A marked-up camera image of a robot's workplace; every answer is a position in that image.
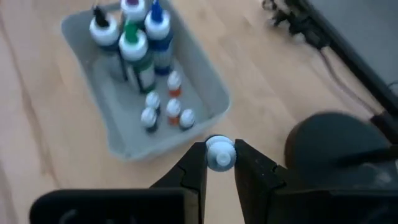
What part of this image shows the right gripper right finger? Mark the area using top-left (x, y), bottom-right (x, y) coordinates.
top-left (235, 139), bottom-right (398, 224)

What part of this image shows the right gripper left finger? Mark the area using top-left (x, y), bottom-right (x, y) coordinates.
top-left (29, 142), bottom-right (208, 224)

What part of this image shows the small purple food colouring bottle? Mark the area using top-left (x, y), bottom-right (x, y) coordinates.
top-left (205, 134), bottom-right (238, 172)

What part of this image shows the small blue food colouring bottle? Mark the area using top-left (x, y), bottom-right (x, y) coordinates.
top-left (178, 108), bottom-right (197, 131)

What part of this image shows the small green food colouring bottle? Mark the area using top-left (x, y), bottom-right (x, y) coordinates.
top-left (140, 107), bottom-right (159, 133)

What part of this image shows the small orange food colouring bottle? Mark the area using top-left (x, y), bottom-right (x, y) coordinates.
top-left (166, 70), bottom-right (183, 98)
top-left (164, 98), bottom-right (183, 126)

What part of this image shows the small dark food colouring bottle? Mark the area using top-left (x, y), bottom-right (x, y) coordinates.
top-left (145, 91), bottom-right (162, 116)

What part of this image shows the large green food colouring bottle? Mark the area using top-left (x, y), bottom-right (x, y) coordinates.
top-left (118, 23), bottom-right (157, 94)

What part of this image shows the large blue food colouring bottle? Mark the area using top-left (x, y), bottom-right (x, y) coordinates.
top-left (143, 0), bottom-right (175, 77)

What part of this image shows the large black food colouring bottle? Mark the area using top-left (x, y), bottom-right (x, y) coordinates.
top-left (88, 5), bottom-right (128, 83)

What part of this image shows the large purple food colouring bottle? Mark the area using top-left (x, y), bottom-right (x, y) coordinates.
top-left (119, 0), bottom-right (147, 24)

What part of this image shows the grey plastic bin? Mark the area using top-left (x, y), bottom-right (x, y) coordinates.
top-left (60, 0), bottom-right (231, 162)

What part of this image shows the black lamp power cable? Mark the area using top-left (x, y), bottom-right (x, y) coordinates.
top-left (261, 0), bottom-right (398, 125)

